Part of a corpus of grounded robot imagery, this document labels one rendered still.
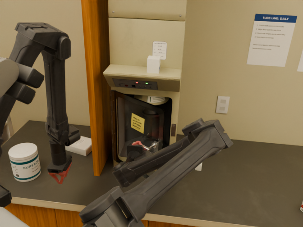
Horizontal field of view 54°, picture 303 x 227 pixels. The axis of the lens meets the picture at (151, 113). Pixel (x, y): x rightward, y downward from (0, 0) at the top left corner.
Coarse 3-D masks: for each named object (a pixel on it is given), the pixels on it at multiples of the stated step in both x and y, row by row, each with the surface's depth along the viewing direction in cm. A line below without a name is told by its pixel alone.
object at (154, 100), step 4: (136, 96) 143; (140, 96) 141; (144, 96) 140; (148, 96) 139; (152, 96) 139; (156, 96) 140; (144, 100) 140; (148, 100) 139; (152, 100) 139; (156, 100) 140; (160, 100) 140; (164, 100) 142; (156, 104) 140
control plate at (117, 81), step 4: (116, 80) 126; (120, 80) 125; (124, 80) 125; (128, 80) 124; (132, 80) 124; (136, 80) 123; (116, 84) 130; (120, 84) 129; (124, 84) 129; (128, 84) 128; (132, 84) 128; (136, 84) 127; (140, 84) 127; (144, 84) 126; (148, 84) 126; (152, 84) 125; (156, 84) 125; (140, 88) 131; (144, 88) 131; (148, 88) 130; (152, 88) 130; (156, 88) 129
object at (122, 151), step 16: (128, 96) 130; (128, 112) 134; (144, 112) 127; (160, 112) 121; (128, 128) 138; (144, 128) 130; (160, 128) 124; (144, 144) 134; (160, 144) 127; (144, 176) 142
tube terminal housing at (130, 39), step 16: (112, 32) 125; (128, 32) 124; (144, 32) 123; (160, 32) 122; (176, 32) 122; (112, 48) 128; (128, 48) 127; (144, 48) 126; (176, 48) 124; (128, 64) 131; (144, 64) 130; (160, 64) 129; (176, 64) 128; (160, 96) 136; (176, 96) 134; (176, 112) 138; (176, 128) 142
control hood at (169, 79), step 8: (112, 64) 131; (104, 72) 122; (112, 72) 122; (120, 72) 122; (128, 72) 122; (136, 72) 123; (144, 72) 123; (160, 72) 124; (168, 72) 124; (176, 72) 124; (112, 80) 126; (144, 80) 123; (152, 80) 122; (160, 80) 121; (168, 80) 120; (176, 80) 119; (136, 88) 132; (160, 88) 129; (168, 88) 128; (176, 88) 127
